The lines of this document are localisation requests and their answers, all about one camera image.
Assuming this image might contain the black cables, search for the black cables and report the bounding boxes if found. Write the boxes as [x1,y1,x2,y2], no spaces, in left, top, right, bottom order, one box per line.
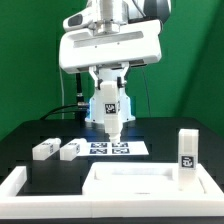
[39,103,88,121]

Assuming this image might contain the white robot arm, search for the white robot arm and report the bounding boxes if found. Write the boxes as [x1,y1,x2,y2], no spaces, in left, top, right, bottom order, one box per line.
[59,0,171,87]

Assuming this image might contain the fiducial marker sheet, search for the fiducial marker sheet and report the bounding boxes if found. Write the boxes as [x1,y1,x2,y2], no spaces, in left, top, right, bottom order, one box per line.
[87,141,149,156]

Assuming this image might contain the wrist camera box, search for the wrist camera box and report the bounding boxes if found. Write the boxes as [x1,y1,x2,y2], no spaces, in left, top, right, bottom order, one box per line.
[63,11,95,32]

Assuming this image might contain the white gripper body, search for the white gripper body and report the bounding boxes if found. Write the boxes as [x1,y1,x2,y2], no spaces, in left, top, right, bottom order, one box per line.
[59,20,162,74]

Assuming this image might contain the white cable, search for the white cable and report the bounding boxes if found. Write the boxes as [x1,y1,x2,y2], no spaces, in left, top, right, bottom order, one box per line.
[59,68,66,120]

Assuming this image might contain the white U-shaped fence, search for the white U-shaped fence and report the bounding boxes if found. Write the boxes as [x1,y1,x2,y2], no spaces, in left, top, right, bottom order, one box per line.
[0,166,224,219]

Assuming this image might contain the white desk tabletop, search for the white desk tabletop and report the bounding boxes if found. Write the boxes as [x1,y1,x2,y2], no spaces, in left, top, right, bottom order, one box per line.
[82,162,224,201]

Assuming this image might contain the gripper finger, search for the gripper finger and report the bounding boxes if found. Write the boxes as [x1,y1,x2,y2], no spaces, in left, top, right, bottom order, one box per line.
[117,62,130,88]
[89,66,102,89]

